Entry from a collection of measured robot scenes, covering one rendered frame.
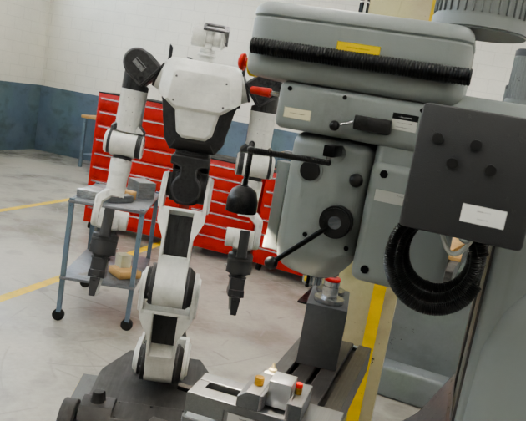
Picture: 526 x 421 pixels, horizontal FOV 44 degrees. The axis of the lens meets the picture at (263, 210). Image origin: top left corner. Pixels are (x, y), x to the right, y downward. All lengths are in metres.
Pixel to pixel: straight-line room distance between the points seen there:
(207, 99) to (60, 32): 10.79
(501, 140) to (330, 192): 0.45
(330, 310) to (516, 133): 0.97
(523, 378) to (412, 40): 0.69
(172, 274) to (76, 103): 10.52
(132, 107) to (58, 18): 10.73
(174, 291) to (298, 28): 1.09
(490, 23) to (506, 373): 0.68
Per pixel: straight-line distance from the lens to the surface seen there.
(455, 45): 1.37
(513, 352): 1.36
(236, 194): 1.48
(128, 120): 2.27
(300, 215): 1.44
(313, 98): 1.40
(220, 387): 1.60
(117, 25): 12.29
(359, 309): 3.36
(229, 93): 2.17
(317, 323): 1.94
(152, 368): 2.43
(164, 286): 2.20
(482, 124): 1.11
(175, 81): 2.18
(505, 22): 1.41
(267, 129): 2.25
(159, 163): 6.79
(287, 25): 1.42
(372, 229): 1.39
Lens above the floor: 1.69
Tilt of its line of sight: 10 degrees down
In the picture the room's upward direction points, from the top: 10 degrees clockwise
